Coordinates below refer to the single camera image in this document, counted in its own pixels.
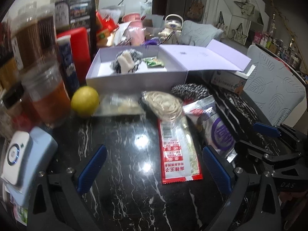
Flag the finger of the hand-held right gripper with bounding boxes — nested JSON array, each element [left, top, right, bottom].
[[234, 140, 304, 172], [253, 122, 308, 154]]

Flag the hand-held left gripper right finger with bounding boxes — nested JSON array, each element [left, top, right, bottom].
[[202, 146, 282, 231]]

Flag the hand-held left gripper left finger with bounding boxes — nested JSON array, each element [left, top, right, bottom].
[[27, 144, 108, 231]]

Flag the red snack packet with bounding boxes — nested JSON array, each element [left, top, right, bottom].
[[157, 118, 203, 185]]

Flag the silver purple snack packet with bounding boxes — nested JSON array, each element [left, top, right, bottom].
[[182, 95, 238, 162]]

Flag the black white checked scrunchie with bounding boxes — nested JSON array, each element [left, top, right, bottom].
[[171, 83, 210, 101]]

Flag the white lavender gift box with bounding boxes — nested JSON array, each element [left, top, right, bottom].
[[86, 40, 252, 95]]

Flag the plush bear checked scrunchie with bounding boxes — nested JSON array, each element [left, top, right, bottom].
[[111, 49, 143, 74]]

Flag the grey leaf-pattern chair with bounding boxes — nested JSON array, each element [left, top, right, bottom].
[[179, 20, 223, 48], [243, 44, 306, 127]]

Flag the light blue box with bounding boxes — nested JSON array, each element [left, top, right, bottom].
[[4, 126, 58, 207]]

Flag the white orange carton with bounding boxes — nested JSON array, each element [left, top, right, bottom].
[[211, 69, 247, 96]]

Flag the yellow lemon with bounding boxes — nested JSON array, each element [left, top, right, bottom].
[[71, 86, 100, 118]]

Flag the clear plastic packet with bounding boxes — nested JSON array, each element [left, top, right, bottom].
[[92, 94, 145, 117]]

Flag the white round-button device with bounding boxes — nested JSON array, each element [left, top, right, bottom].
[[1, 131, 33, 186]]

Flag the plastic cup orange drink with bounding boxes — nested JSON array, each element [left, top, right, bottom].
[[21, 62, 72, 128]]

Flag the green white packet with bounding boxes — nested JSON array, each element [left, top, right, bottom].
[[12, 202, 28, 226]]

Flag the shelf of bottles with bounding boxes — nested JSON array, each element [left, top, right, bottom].
[[254, 14, 304, 68]]

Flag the red plastic container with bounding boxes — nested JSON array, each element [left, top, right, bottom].
[[56, 27, 91, 87]]

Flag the white cabinet bird decorations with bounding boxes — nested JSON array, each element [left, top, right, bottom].
[[209, 0, 263, 46]]

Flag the green snack packet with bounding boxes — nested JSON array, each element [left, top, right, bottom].
[[142, 56, 165, 68]]

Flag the pink plastic bag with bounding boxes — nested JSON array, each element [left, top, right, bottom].
[[120, 21, 146, 46]]

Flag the red snack bags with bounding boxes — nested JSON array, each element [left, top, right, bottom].
[[96, 12, 120, 47]]

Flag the white robot figure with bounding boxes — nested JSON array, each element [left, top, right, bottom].
[[158, 14, 185, 42]]

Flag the hanging brown bag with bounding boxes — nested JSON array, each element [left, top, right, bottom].
[[186, 0, 205, 20]]

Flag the tall cup brown drink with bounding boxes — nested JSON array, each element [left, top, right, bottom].
[[10, 3, 44, 71], [36, 3, 57, 51]]

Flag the black printed bag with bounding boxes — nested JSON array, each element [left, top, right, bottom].
[[69, 0, 97, 30]]

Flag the dark labelled jar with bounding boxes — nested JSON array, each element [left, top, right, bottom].
[[54, 0, 72, 30]]

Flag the white refrigerator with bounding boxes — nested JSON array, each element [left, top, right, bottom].
[[99, 0, 154, 18]]

